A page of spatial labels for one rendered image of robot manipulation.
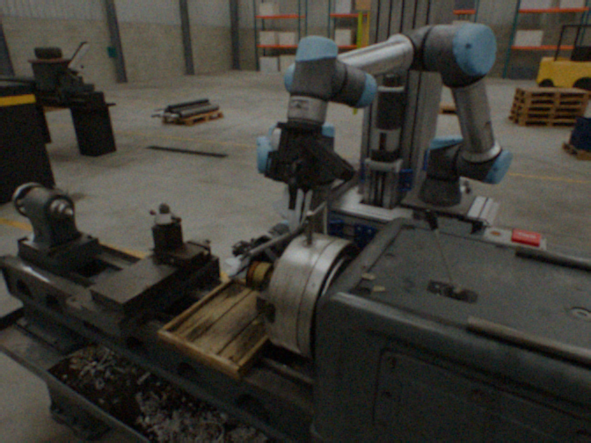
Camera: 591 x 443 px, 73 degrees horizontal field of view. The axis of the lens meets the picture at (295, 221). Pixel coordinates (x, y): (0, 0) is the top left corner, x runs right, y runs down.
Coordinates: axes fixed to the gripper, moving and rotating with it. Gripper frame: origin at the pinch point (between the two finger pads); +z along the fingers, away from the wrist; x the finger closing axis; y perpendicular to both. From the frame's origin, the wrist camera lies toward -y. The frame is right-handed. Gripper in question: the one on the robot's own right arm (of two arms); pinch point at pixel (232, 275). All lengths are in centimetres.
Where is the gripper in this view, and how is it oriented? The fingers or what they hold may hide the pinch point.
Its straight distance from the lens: 116.3
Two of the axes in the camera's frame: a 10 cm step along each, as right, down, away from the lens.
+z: -5.0, 3.6, -7.9
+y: -8.6, -2.1, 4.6
